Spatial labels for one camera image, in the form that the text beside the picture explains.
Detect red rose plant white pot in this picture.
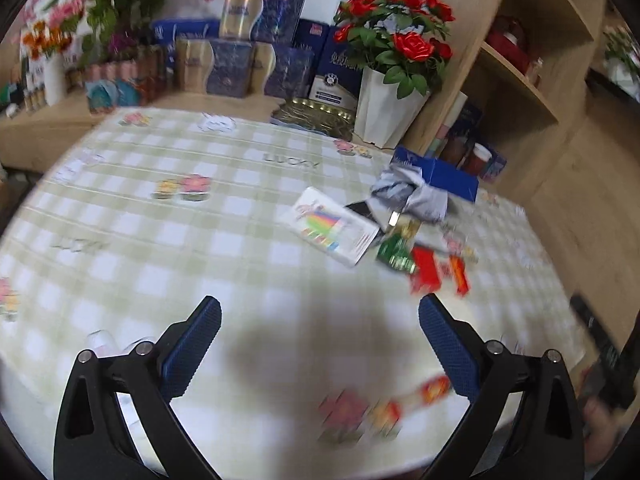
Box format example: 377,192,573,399
334,0,456,148

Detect wooden shelf unit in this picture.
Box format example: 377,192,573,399
402,0,605,204

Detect white paper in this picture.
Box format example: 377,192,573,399
371,162,448,222

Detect red paper cup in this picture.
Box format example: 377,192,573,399
462,143,492,177

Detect stacked blue gift boxes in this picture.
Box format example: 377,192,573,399
152,0,361,110

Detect pink rose plant white pot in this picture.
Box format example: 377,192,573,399
603,26,639,101

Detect red cigarette pack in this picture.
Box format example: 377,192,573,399
410,246,471,297

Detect blue paper tray box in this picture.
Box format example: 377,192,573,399
392,145,478,203

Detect small blue carton box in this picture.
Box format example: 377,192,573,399
482,152,506,183

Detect person's right hand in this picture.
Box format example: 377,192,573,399
582,396,620,466

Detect checked bunny tablecloth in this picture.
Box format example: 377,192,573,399
0,106,586,480

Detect black cigarette pack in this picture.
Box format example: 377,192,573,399
346,200,386,232

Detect green candy wrapper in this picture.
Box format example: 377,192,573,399
376,220,420,275

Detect white vase orange flowers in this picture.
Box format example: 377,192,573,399
21,21,73,106

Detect golden leaf tray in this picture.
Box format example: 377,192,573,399
270,98,355,141

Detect red basket on shelf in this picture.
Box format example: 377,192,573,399
486,15,537,75

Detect stack of pastel cups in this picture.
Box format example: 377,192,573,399
425,92,468,158

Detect dark brown cup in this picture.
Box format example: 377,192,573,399
439,136,468,167

